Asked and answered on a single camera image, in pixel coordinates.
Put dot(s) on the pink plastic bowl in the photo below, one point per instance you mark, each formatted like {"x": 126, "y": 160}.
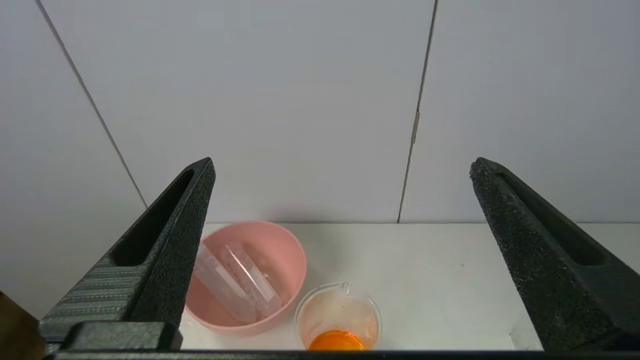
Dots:
{"x": 285, "y": 260}

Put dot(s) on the clear glass beaker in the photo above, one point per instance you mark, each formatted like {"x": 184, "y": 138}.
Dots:
{"x": 337, "y": 320}

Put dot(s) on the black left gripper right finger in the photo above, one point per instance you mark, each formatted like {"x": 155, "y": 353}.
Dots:
{"x": 550, "y": 280}

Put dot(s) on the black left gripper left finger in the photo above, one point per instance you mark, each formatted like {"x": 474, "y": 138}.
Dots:
{"x": 160, "y": 260}

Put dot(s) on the red pigment test tube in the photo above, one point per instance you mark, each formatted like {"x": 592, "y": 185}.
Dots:
{"x": 225, "y": 290}

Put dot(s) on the yellow pigment test tube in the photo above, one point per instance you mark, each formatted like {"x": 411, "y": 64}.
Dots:
{"x": 257, "y": 285}

